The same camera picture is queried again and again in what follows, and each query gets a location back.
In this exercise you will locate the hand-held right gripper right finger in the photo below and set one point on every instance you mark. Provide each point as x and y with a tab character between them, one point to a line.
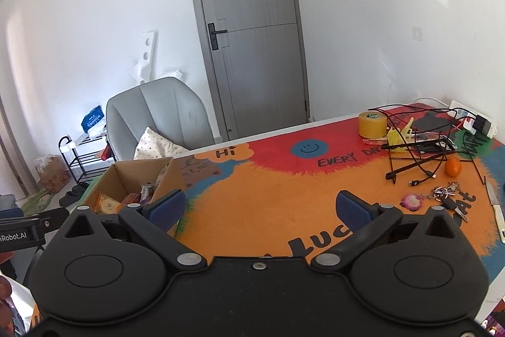
353	211

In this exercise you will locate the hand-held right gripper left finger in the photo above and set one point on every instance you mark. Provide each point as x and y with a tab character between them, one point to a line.
165	210

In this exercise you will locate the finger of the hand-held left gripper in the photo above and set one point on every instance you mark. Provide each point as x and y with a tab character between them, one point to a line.
55	219

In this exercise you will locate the orange snack packet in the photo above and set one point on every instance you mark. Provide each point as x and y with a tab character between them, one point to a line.
130	199

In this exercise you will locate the white orange bread packet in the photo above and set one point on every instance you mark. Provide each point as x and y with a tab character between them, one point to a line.
106	204

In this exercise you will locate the person's left hand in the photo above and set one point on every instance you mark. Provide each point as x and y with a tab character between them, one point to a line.
4	286

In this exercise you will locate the green floor mat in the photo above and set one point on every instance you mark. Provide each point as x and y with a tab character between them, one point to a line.
37	202

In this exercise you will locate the dark slipper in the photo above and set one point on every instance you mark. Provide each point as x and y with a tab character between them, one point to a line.
81	187
71	199

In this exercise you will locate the cardboard box with plastic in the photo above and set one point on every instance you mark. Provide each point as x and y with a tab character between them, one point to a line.
53	177

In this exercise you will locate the silver foil bag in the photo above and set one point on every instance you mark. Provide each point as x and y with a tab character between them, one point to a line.
21	293

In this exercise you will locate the white dotted pillow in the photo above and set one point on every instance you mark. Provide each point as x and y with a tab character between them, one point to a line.
154	147

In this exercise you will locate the pink wrapper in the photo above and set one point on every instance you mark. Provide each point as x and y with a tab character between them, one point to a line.
374	141

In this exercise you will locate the black shoe rack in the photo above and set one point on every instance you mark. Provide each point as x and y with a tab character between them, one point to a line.
85	142

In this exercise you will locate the red item on rack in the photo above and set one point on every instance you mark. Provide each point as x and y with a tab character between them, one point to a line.
105	152

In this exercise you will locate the yellow plastic bag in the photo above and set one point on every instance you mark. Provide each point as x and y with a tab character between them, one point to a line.
394	137

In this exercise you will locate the yellow tape roll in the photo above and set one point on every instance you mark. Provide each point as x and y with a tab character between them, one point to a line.
373	125

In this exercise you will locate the bunch of keys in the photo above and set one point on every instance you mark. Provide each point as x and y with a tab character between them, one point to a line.
447	202

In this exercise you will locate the white plastic bag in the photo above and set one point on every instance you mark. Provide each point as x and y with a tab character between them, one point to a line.
96	131

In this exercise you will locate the grey chair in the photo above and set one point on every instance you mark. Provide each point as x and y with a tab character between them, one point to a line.
169	112

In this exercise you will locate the blue plastic bag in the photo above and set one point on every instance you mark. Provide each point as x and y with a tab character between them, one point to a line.
91	120

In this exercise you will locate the orange fruit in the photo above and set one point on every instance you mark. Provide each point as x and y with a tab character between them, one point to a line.
453	167

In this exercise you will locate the small white foam piece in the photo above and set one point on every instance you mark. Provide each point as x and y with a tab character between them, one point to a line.
174	74

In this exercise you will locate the knife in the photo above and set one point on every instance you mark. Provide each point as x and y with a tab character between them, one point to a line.
498	218

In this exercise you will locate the white power strip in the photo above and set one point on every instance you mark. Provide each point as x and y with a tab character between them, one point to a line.
459	106

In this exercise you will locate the white foam board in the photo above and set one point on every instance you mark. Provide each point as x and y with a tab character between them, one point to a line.
146	56

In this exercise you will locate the black charger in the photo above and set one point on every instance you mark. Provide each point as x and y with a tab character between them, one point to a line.
482	122

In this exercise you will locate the grey door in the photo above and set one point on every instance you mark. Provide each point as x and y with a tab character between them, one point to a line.
256	56

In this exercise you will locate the white wall outlet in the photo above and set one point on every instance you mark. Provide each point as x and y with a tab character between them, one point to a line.
417	33

